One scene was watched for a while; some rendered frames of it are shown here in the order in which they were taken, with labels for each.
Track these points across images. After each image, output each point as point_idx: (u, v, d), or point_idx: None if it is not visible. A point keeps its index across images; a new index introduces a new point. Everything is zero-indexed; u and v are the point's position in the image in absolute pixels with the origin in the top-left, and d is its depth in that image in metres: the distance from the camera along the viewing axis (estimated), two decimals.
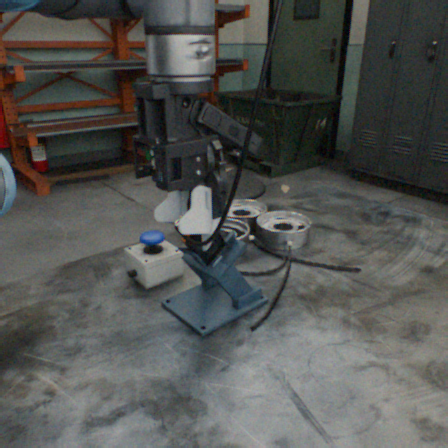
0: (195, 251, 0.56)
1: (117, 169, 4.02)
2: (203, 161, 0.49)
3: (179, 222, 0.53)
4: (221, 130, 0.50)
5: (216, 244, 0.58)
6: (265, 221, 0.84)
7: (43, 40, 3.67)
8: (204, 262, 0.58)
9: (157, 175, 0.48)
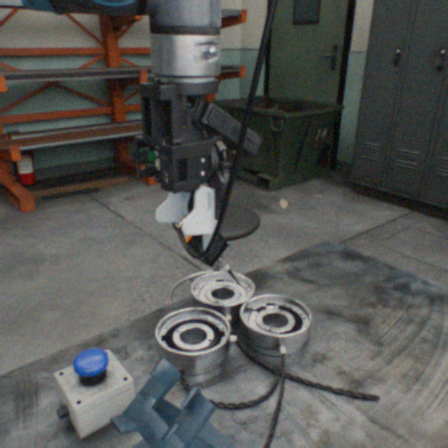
0: (197, 253, 0.56)
1: (107, 182, 3.83)
2: (207, 162, 0.49)
3: (180, 223, 0.53)
4: (224, 131, 0.50)
5: (218, 246, 0.58)
6: (252, 310, 0.65)
7: (28, 47, 3.49)
8: (207, 264, 0.58)
9: (162, 176, 0.47)
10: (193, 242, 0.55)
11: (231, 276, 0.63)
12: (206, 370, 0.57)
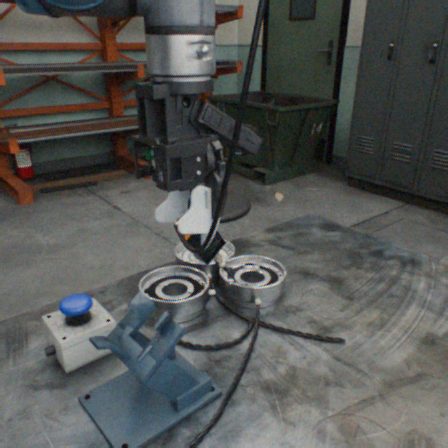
0: None
1: (105, 175, 3.87)
2: (203, 161, 0.49)
3: (178, 221, 0.53)
4: (221, 130, 0.50)
5: (215, 244, 0.58)
6: (231, 268, 0.69)
7: (27, 42, 3.52)
8: (203, 261, 0.58)
9: (157, 175, 0.48)
10: (190, 240, 0.55)
11: (226, 272, 0.63)
12: (186, 319, 0.61)
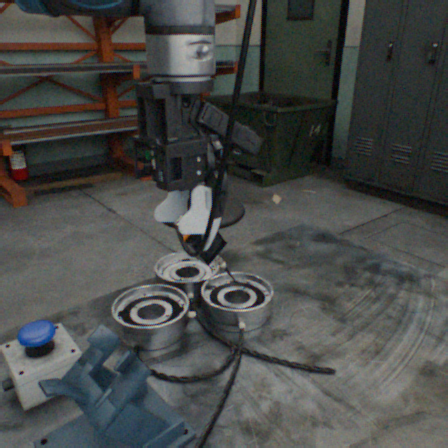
0: (195, 251, 0.56)
1: (101, 177, 3.82)
2: (203, 161, 0.49)
3: (179, 221, 0.53)
4: (221, 130, 0.50)
5: (216, 244, 0.58)
6: None
7: (21, 42, 3.47)
8: (204, 262, 0.58)
9: (157, 175, 0.48)
10: (191, 240, 0.55)
11: (227, 273, 0.63)
12: (162, 345, 0.56)
